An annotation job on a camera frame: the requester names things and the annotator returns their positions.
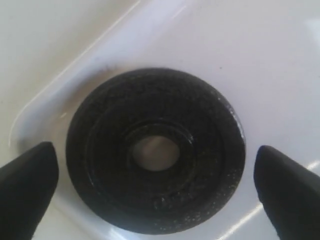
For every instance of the white plastic tray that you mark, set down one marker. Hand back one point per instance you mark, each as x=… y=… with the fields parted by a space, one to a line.
x=262 y=55

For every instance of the black weight plate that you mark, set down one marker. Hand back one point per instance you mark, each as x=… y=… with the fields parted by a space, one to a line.
x=155 y=151

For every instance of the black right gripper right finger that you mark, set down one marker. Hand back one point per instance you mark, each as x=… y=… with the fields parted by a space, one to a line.
x=289 y=193

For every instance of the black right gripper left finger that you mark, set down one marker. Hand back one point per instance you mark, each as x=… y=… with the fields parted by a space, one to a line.
x=27 y=185

